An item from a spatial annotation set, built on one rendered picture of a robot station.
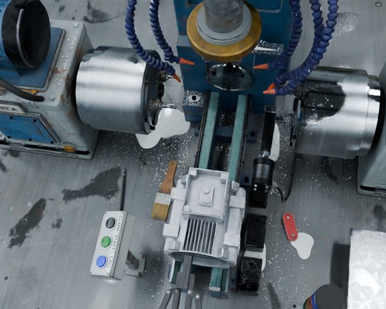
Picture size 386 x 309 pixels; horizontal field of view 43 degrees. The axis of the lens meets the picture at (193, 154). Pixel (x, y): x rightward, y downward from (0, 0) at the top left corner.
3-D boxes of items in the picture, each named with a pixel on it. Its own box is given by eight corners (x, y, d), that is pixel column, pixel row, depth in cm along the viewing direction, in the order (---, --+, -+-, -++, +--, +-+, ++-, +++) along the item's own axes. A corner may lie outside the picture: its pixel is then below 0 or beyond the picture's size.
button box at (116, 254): (116, 216, 134) (103, 209, 130) (136, 216, 130) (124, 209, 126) (100, 279, 128) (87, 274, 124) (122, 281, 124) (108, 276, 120)
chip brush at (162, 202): (166, 160, 162) (166, 159, 161) (181, 163, 161) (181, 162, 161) (150, 219, 154) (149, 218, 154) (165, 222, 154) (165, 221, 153)
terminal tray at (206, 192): (190, 177, 130) (188, 167, 123) (230, 182, 128) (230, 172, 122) (182, 220, 125) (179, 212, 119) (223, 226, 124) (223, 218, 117)
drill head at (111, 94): (73, 70, 166) (47, 22, 143) (178, 81, 161) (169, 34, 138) (52, 137, 156) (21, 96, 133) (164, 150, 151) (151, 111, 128)
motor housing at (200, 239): (181, 194, 144) (173, 170, 127) (245, 203, 142) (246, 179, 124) (168, 261, 137) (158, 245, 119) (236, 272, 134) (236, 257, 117)
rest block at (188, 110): (188, 106, 170) (184, 87, 159) (208, 108, 169) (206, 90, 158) (185, 121, 168) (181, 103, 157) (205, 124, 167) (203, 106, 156)
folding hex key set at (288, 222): (280, 215, 152) (281, 213, 150) (291, 213, 152) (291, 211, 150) (288, 242, 148) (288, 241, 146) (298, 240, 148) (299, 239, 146)
